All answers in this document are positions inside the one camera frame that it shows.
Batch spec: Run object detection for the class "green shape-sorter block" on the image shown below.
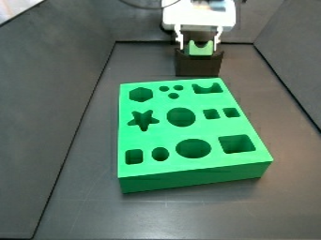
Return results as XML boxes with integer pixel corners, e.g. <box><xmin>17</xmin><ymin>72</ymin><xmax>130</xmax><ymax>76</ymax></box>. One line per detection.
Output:
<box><xmin>118</xmin><ymin>78</ymin><xmax>273</xmax><ymax>193</ymax></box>

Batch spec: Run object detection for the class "black fixture bracket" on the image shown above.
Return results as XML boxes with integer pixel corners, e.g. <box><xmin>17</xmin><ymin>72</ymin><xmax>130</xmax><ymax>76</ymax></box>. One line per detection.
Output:
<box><xmin>174</xmin><ymin>49</ymin><xmax>225</xmax><ymax>77</ymax></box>

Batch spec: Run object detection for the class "green arch object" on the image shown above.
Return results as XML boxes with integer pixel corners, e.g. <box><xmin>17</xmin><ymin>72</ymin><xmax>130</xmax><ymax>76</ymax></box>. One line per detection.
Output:
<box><xmin>184</xmin><ymin>40</ymin><xmax>214</xmax><ymax>56</ymax></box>

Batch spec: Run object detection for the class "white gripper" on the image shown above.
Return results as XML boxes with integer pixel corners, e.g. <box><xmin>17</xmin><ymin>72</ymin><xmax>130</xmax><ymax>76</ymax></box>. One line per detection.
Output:
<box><xmin>160</xmin><ymin>0</ymin><xmax>235</xmax><ymax>53</ymax></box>

